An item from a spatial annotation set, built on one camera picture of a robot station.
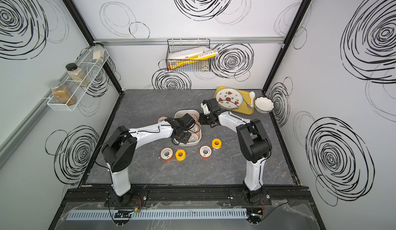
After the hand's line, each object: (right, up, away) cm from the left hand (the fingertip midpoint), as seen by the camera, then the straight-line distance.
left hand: (183, 136), depth 92 cm
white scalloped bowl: (+56, +19, +18) cm, 62 cm away
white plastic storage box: (-4, +14, +8) cm, 16 cm away
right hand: (+10, +10, +4) cm, 15 cm away
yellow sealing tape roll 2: (+20, -6, -1) cm, 21 cm away
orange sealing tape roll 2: (+6, -1, 0) cm, 7 cm away
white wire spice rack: (-58, +42, +3) cm, 71 cm away
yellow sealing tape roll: (0, -11, -6) cm, 12 cm away
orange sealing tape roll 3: (-16, +9, +10) cm, 21 cm away
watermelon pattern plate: (+32, +24, +22) cm, 46 cm away
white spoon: (+50, +26, +24) cm, 61 cm away
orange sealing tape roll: (+8, +8, -14) cm, 18 cm away
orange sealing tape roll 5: (+13, -8, -4) cm, 16 cm away
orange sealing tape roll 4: (-9, -9, -5) cm, 14 cm away
